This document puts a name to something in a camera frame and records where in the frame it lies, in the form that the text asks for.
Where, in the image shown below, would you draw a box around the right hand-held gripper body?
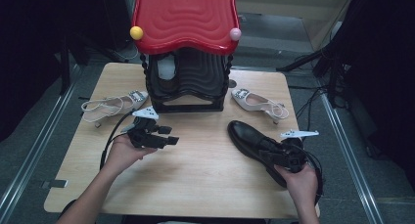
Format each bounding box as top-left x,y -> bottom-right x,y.
277,129 -> 320,173

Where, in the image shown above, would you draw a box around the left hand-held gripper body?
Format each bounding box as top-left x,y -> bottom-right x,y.
120,105 -> 169,150

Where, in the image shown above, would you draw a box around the white slingback shoe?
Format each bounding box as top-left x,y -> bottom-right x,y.
230,87 -> 291,125
80,90 -> 150,129

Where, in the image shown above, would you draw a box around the red and black shoe rack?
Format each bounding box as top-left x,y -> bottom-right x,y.
129,0 -> 243,113

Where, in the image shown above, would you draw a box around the person's left hand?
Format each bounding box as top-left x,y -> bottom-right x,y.
103,134 -> 159,178

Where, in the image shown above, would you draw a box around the person's right hand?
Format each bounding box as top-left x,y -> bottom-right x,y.
273,162 -> 320,209

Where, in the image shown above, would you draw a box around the grey tape strip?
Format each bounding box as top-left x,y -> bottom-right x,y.
41,179 -> 69,190

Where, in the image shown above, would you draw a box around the black tripod stand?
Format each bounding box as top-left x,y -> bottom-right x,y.
275,37 -> 348,109

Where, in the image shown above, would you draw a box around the dark curtain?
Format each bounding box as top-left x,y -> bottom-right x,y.
0,0 -> 133,142
326,0 -> 415,189

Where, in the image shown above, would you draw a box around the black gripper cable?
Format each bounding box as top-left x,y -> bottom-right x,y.
301,150 -> 325,206
99,110 -> 136,171

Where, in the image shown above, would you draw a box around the black floor cables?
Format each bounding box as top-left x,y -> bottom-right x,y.
288,85 -> 329,131

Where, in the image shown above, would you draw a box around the metal floor rail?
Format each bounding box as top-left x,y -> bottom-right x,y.
0,64 -> 83,220
320,93 -> 385,224

